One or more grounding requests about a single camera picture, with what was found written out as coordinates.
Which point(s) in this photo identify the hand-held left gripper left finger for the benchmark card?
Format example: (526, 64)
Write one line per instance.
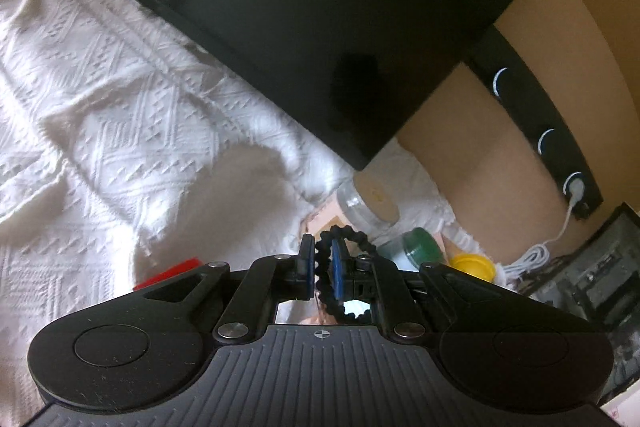
(307, 267)

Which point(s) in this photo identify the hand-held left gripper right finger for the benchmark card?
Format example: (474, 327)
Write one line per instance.
(337, 269)

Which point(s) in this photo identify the clear plastic jar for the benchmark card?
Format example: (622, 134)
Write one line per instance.
(370, 202)

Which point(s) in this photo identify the green lid glass jar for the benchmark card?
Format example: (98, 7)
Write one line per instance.
(417, 247)

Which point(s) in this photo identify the red foil packet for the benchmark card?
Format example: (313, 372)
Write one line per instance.
(172, 271)

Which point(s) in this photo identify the white textured blanket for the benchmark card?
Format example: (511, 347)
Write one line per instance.
(125, 132)

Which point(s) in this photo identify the black computer monitor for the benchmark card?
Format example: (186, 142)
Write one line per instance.
(310, 17)

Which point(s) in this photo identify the black power strip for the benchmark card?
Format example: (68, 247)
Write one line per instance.
(545, 122)

